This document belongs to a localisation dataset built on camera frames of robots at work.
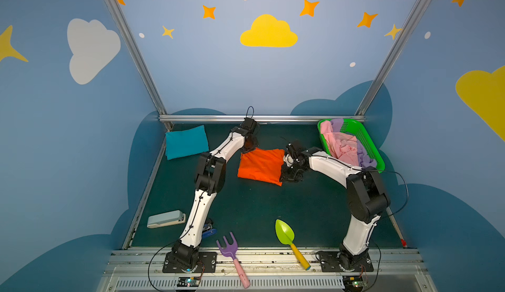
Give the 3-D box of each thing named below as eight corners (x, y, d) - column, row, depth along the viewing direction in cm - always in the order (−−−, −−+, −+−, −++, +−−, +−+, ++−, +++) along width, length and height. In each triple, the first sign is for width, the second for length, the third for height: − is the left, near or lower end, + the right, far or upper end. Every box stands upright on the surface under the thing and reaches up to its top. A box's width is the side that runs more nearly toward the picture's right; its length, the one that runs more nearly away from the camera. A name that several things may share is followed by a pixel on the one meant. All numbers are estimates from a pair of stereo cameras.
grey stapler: (151, 230, 84) (144, 225, 79) (152, 220, 86) (146, 215, 81) (185, 223, 86) (181, 218, 80) (185, 214, 88) (181, 209, 83)
